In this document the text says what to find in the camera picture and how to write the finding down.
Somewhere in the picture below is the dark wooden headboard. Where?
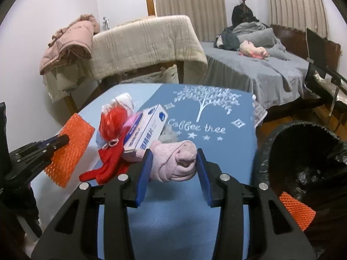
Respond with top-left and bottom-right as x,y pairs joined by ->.
271,24 -> 341,71

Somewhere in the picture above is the beige curtain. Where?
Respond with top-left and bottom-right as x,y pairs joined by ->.
153,0 -> 228,44
264,0 -> 330,40

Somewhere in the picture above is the blue printed tablecloth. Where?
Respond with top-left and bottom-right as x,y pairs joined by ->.
30,83 -> 258,260

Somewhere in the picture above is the pink sock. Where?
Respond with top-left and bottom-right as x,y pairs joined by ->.
148,140 -> 198,184

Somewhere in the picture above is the silver cushion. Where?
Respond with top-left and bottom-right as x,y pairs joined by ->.
313,70 -> 347,98

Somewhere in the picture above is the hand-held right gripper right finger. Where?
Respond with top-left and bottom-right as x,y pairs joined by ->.
196,148 -> 317,260

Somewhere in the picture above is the red and white plastic bag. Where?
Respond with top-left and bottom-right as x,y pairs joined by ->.
98,107 -> 128,144

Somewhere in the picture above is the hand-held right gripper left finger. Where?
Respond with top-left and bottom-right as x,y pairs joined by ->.
30,148 -> 154,260

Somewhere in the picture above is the beige covered chair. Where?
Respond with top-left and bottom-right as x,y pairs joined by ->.
91,15 -> 209,84

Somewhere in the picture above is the red cloth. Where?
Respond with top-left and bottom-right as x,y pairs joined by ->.
79,138 -> 131,185

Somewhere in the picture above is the dark clothes pile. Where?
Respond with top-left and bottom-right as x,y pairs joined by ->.
214,28 -> 242,50

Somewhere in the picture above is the grey quilted mat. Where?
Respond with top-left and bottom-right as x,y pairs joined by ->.
252,95 -> 269,128

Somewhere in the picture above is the black trash bin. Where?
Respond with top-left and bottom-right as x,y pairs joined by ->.
255,120 -> 347,260

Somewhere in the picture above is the black mesh chair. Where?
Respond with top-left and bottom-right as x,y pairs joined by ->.
304,27 -> 347,133

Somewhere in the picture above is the grey fluff ball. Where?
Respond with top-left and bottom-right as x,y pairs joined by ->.
158,126 -> 179,144

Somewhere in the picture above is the wooden coat rack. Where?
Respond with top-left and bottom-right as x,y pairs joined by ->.
232,0 -> 255,23

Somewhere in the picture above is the wooden chair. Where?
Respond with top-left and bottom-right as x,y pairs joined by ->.
64,61 -> 185,111

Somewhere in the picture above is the pink padded jacket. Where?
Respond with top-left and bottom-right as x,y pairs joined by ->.
39,13 -> 101,76

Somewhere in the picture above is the orange foam net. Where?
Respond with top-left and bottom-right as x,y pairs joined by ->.
43,113 -> 96,189
279,192 -> 317,231

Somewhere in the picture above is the pink packet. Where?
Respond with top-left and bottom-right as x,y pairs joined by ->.
124,113 -> 144,130

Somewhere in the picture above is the bed with grey sheet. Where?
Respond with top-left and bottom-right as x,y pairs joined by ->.
199,41 -> 311,111

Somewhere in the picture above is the white box with blue print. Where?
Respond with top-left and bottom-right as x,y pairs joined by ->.
123,103 -> 169,153

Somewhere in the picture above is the cream cloth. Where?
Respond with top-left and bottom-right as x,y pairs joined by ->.
43,60 -> 93,103

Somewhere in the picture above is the grey duvet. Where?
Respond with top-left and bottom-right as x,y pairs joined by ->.
233,22 -> 288,60

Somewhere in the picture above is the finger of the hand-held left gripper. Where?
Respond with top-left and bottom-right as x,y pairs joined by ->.
41,135 -> 70,152

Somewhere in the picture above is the pink plush toy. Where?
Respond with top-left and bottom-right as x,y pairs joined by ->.
239,40 -> 270,59

